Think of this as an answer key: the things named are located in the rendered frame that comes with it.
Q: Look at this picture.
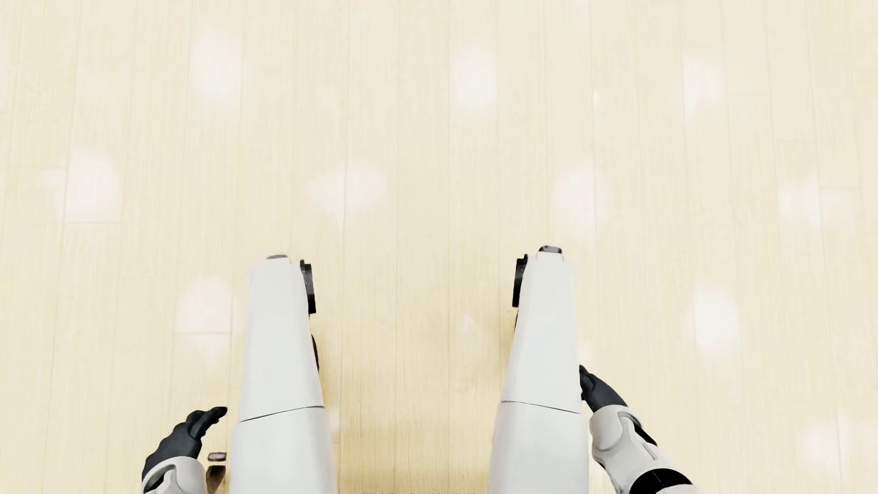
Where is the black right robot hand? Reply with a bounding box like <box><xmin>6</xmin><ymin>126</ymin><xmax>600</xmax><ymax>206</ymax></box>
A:
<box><xmin>579</xmin><ymin>364</ymin><xmax>628</xmax><ymax>414</ymax></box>

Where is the white robot leg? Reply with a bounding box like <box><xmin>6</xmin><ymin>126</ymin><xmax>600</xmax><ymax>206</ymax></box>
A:
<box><xmin>487</xmin><ymin>245</ymin><xmax>590</xmax><ymax>494</ymax></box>
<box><xmin>229</xmin><ymin>254</ymin><xmax>337</xmax><ymax>494</ymax></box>

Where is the white left robot leg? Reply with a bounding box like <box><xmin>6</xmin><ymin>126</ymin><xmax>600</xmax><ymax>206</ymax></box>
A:
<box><xmin>229</xmin><ymin>254</ymin><xmax>337</xmax><ymax>494</ymax></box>

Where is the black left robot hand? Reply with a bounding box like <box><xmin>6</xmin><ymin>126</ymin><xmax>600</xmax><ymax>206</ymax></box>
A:
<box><xmin>141</xmin><ymin>406</ymin><xmax>229</xmax><ymax>481</ymax></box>

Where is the white right robot leg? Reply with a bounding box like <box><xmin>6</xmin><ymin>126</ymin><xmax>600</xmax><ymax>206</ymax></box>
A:
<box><xmin>487</xmin><ymin>245</ymin><xmax>590</xmax><ymax>494</ymax></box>

